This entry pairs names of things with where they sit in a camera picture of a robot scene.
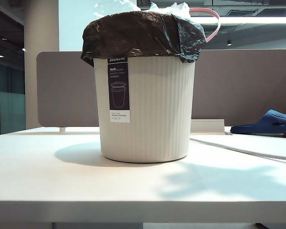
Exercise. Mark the white ribbed trash can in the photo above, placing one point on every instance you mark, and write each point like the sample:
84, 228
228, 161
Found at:
152, 107

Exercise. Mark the black garbage bag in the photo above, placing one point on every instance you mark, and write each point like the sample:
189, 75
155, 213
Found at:
138, 33

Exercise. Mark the black white product label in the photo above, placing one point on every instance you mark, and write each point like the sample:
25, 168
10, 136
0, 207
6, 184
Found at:
119, 90

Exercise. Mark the grey desk partition panel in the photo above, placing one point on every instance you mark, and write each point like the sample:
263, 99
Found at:
240, 83

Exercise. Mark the crumpled clear plastic waste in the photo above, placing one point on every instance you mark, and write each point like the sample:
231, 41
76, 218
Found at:
171, 8

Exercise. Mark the black ceiling spotlight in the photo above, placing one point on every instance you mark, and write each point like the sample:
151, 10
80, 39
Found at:
229, 42

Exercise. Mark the blue rubber slipper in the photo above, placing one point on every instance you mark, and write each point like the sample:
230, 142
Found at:
264, 125

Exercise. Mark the ceiling air vent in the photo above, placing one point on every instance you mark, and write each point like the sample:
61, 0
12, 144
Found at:
240, 12

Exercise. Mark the linear ceiling light strip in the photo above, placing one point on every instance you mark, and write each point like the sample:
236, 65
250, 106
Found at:
252, 19

